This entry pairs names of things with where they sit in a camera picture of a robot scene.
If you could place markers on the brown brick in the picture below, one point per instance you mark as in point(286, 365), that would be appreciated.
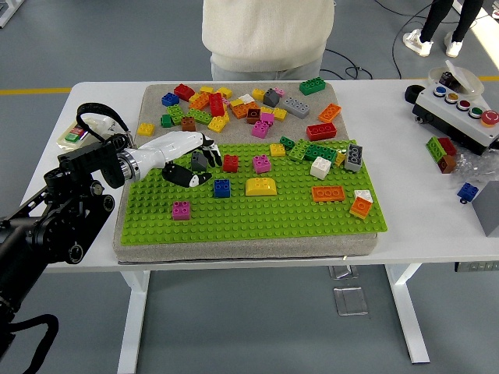
point(188, 125)
point(253, 116)
point(447, 164)

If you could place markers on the red long brick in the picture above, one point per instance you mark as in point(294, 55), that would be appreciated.
point(216, 105)

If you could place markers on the white square brick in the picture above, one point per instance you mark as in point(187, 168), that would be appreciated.
point(320, 168)

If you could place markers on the orange flat long brick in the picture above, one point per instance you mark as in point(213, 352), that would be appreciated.
point(328, 194)

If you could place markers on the white table leg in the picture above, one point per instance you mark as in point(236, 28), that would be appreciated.
point(134, 311)
point(405, 311)

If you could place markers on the white push-button control box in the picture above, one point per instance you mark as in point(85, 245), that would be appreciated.
point(456, 117)

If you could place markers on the light green two-by-four brick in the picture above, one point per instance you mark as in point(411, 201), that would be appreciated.
point(199, 116)

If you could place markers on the yellow square brick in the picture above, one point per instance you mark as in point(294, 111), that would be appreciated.
point(277, 150)

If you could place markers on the grey-brown mat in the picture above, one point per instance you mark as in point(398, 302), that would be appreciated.
point(238, 134)

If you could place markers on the clear floor plate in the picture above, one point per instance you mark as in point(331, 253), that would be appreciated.
point(343, 272)
point(351, 302)

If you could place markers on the blue brick with keyring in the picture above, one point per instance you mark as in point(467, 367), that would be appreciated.
point(468, 191)

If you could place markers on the round clear lidded container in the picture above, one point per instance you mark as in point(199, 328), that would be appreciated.
point(468, 83)

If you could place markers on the yellow domed brick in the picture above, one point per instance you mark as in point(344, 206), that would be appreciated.
point(261, 189)

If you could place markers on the light green long brick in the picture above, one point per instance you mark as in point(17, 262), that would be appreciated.
point(298, 151)

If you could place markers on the small white part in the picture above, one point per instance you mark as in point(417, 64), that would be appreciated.
point(106, 126)

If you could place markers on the grey two-by-four brick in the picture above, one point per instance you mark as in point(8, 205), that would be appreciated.
point(353, 157)
point(296, 108)

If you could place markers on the dark grey sloped brick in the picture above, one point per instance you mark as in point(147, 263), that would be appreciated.
point(271, 98)
point(198, 161)

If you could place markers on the orange and yellow brick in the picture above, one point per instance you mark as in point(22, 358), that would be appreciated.
point(359, 207)

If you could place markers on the cream switch box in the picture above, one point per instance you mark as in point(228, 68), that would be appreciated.
point(70, 137)

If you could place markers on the red two-by-four brick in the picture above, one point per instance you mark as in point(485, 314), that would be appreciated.
point(321, 132)

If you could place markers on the dark green small brick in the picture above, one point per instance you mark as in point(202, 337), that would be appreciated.
point(286, 142)
point(166, 121)

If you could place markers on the green studded baseplate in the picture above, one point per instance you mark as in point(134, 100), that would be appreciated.
point(273, 218)

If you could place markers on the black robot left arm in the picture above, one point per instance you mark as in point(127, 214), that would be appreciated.
point(58, 218)

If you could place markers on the blue square brick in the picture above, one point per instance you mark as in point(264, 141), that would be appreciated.
point(221, 190)

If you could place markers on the dark green two-by-four brick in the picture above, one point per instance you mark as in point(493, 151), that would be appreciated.
point(313, 86)

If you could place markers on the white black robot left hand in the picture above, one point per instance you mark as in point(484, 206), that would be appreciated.
point(171, 146)

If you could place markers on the dark green long brick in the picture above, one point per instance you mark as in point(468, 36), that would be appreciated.
point(321, 152)

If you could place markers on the pink small brick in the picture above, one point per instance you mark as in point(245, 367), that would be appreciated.
point(279, 92)

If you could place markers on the table height control panel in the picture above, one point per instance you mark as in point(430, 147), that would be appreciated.
point(475, 267)

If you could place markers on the grey box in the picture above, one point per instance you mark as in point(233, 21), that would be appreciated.
point(489, 210)

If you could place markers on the pink square brick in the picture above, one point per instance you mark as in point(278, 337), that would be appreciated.
point(260, 130)
point(181, 212)
point(260, 165)

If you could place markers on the clear plastic bag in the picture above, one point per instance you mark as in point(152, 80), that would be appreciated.
point(473, 167)

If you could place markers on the person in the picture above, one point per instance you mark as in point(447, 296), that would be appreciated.
point(265, 31)
point(432, 19)

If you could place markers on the red square brick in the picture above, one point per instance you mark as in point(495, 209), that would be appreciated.
point(230, 164)

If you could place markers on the white frame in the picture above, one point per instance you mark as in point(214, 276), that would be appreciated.
point(4, 15)

